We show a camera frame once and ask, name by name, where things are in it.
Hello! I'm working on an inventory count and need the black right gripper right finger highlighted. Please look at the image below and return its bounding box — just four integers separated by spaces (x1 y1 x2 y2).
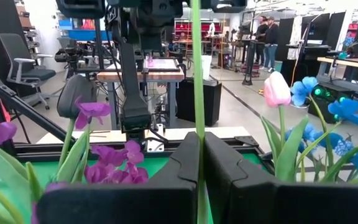
203 131 358 224

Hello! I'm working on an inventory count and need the silver metal bracket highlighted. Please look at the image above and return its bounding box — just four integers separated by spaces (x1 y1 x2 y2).
146 124 165 153

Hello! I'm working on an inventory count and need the person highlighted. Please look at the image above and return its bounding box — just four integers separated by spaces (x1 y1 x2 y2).
255 15 269 66
263 16 280 73
0 99 12 123

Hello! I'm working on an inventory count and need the white bin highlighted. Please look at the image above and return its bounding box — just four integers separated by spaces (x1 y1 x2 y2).
201 55 213 80

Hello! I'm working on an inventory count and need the red storage shelf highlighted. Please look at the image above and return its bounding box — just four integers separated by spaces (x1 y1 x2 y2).
174 18 226 41

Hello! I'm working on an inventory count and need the black box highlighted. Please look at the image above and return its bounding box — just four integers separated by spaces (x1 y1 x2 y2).
175 77 223 127

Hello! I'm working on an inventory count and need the wooden top workbench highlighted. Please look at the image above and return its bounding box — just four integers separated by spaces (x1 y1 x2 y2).
96 57 186 130

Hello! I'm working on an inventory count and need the grey office chair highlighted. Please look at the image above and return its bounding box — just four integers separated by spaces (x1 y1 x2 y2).
0 32 57 110

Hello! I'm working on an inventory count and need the blue plastic bin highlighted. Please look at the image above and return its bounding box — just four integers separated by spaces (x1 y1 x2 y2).
59 19 111 41

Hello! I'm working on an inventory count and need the black computer with green lights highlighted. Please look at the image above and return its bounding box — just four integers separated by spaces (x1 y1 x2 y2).
308 82 354 124

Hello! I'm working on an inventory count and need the blue artificial flower bunch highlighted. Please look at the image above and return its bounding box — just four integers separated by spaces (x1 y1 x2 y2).
284 76 358 184

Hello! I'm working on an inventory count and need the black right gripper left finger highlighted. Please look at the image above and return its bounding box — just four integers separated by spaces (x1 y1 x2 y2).
35 131 201 224

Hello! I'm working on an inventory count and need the pink artificial tulip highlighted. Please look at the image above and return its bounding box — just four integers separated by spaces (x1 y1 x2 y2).
259 70 310 184

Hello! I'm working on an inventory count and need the wooden top desk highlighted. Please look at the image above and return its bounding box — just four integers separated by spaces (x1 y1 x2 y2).
317 55 358 94

